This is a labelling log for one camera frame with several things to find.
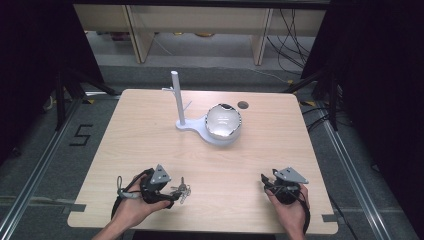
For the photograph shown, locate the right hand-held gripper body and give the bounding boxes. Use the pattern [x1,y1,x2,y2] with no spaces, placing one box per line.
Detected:
[270,166,310,205]

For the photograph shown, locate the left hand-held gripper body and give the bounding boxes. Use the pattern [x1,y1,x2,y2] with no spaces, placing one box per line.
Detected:
[139,163,175,205]

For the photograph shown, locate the bunch of silver keys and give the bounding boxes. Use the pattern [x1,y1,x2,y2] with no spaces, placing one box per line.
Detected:
[169,176,193,205]

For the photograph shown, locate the person's right hand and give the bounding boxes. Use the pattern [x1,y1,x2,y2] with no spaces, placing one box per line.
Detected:
[264,183,311,235]

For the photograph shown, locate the person's left hand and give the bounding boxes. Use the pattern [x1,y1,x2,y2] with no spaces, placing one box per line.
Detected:
[110,173,172,232]

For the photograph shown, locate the white stand with pole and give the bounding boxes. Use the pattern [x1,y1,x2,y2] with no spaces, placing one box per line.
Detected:
[161,70,242,147]

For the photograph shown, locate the shiny silver metal bowl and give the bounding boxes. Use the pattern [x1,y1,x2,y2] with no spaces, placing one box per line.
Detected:
[205,103,243,141]

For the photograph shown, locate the black metal stand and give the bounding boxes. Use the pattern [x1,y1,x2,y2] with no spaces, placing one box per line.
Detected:
[282,64,340,132]
[54,64,118,132]

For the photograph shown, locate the dark curtain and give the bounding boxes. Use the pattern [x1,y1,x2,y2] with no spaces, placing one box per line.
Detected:
[0,0,105,166]
[300,0,424,238]

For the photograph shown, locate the light wooden shelf unit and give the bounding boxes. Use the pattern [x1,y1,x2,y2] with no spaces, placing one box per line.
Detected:
[73,3,327,66]

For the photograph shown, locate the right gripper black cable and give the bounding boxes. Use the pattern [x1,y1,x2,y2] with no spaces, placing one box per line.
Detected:
[294,186,312,235]

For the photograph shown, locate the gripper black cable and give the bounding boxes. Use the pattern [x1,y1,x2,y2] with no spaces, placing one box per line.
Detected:
[294,186,312,235]
[110,168,155,221]

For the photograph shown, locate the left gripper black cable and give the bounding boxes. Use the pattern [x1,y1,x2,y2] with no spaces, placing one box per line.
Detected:
[110,168,155,221]

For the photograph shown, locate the aluminium floor rail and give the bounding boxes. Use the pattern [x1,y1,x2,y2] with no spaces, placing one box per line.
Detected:
[0,98,84,240]
[318,99,393,240]

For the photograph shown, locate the black floor cables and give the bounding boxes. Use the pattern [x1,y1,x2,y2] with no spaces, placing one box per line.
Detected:
[299,99,338,133]

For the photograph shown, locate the white floor cable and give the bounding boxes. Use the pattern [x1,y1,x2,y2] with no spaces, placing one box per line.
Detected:
[248,67,292,84]

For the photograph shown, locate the bundle of black cables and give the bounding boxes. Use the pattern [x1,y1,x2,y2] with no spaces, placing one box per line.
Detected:
[265,9,316,76]

